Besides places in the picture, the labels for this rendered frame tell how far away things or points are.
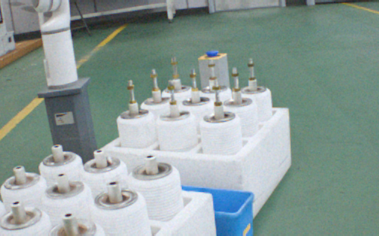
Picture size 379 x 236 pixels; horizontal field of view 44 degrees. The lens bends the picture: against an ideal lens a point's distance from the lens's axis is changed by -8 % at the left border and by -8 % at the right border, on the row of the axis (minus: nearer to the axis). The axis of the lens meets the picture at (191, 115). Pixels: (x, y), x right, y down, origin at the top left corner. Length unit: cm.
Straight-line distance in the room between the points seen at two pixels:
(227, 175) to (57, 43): 68
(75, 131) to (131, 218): 77
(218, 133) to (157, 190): 30
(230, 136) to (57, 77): 61
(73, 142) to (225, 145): 57
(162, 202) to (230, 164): 27
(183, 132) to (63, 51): 51
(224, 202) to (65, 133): 62
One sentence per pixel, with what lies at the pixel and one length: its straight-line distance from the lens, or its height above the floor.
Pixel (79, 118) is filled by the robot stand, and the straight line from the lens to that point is 153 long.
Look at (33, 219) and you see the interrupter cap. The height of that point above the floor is 25.
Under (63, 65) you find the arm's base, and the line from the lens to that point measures 151.
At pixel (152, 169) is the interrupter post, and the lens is 90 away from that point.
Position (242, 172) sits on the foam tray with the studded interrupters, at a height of 15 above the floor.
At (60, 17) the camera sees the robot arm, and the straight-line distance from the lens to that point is 152.
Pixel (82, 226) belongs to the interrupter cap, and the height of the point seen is 25.
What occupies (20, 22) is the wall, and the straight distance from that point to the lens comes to 687.
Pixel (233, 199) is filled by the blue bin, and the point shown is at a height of 10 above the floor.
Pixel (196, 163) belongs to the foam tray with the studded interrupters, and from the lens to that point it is 115.
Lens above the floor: 60
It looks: 17 degrees down
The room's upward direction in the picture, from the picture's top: 7 degrees counter-clockwise
